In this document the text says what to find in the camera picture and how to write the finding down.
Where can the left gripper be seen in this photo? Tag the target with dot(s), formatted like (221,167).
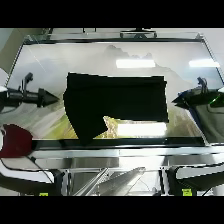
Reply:
(43,97)

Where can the black T-shirt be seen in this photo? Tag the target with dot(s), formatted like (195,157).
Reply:
(126,98)

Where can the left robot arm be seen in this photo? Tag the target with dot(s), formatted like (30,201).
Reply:
(16,96)

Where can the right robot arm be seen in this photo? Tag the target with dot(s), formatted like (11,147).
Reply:
(196,96)

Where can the red garment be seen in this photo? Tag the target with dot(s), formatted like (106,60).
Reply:
(15,140)

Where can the silver frame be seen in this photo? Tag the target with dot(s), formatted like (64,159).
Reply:
(133,153)

